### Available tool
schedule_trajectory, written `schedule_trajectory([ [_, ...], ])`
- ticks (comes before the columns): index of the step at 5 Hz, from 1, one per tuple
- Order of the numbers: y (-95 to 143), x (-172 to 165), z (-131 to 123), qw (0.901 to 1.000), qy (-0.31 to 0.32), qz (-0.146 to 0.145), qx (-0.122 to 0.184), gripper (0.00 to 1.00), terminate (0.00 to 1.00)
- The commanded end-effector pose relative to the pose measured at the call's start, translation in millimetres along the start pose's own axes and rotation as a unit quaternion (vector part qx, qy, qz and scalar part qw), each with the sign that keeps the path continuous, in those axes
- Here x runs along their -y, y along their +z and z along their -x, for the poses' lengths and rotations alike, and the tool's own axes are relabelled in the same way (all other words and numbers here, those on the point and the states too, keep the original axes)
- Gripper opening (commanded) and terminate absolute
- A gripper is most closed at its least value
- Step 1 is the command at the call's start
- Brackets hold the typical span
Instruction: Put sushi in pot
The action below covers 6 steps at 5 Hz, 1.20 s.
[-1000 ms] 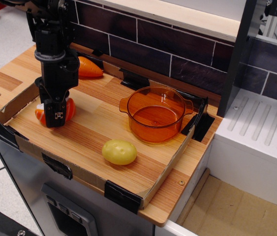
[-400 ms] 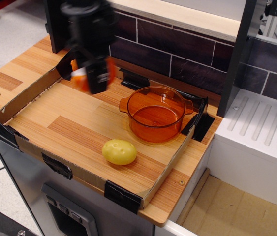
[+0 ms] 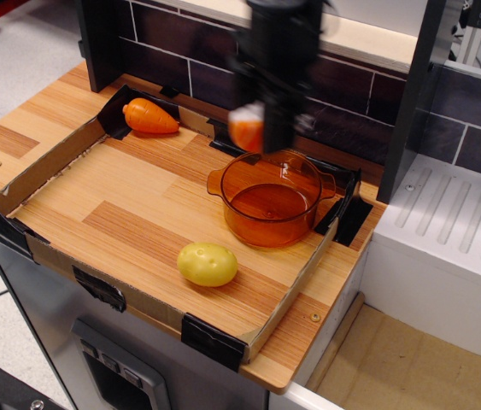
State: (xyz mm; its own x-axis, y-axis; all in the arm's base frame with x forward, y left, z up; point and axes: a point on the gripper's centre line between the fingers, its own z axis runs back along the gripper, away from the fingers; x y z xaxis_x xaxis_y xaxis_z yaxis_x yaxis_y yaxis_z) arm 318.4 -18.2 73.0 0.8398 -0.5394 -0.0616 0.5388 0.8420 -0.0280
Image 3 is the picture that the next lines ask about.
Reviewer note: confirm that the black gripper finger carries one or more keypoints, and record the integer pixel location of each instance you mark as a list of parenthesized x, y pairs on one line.
[(282, 123)]

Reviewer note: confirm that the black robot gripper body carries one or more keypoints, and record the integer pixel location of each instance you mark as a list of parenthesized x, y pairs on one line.
[(272, 64)]

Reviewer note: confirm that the salmon nigiri sushi toy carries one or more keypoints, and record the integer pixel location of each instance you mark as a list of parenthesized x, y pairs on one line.
[(245, 126)]

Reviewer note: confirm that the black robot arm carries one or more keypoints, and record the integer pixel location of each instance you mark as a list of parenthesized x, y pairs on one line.
[(286, 13)]

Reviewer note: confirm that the transparent orange plastic pot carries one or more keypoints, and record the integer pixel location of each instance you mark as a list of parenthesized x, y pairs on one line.
[(270, 200)]

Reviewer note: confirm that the orange toy carrot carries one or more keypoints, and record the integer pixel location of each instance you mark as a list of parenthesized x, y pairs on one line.
[(145, 116)]

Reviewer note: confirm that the yellow toy potato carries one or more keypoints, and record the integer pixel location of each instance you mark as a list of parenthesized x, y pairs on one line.
[(207, 264)]

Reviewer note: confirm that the white toy sink drainboard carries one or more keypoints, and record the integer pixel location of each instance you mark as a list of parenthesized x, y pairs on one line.
[(424, 261)]

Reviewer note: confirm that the grey toy oven panel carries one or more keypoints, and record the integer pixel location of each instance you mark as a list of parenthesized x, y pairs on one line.
[(122, 380)]

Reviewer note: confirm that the dark grey vertical post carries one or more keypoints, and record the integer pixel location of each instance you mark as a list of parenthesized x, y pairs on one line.
[(407, 133)]

